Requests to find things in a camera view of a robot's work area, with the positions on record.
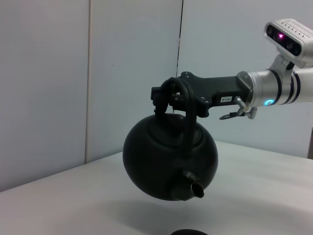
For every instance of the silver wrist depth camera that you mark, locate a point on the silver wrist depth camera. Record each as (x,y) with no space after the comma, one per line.
(288,39)

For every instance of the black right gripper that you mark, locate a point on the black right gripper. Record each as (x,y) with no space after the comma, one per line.
(220,89)

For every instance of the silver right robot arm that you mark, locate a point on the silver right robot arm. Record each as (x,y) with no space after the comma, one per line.
(274,88)

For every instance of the black round teapot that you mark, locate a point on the black round teapot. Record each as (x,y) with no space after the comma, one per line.
(168,159)

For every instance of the small black teacup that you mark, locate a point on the small black teacup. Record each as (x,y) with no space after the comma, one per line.
(188,232)

